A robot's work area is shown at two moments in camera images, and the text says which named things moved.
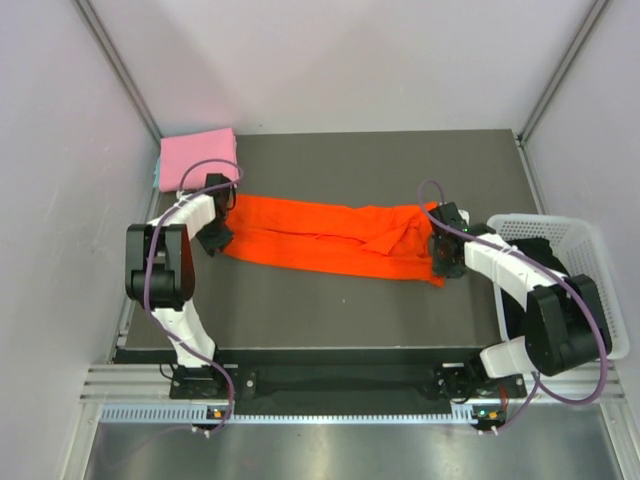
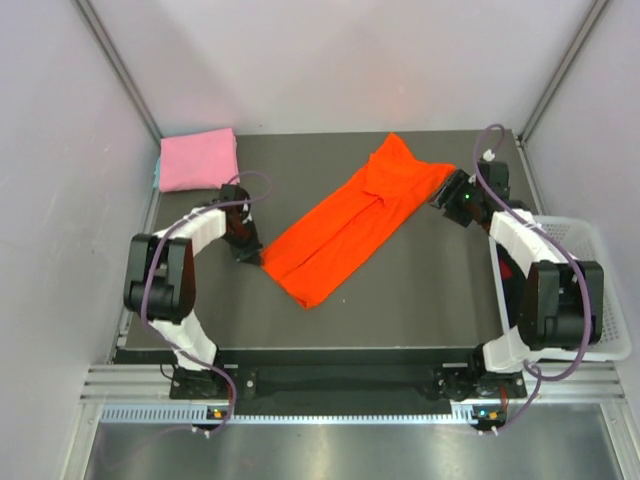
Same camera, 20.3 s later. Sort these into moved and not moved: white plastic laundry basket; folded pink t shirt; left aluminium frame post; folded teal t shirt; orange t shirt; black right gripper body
Moved: orange t shirt; black right gripper body
Not moved: left aluminium frame post; folded pink t shirt; folded teal t shirt; white plastic laundry basket
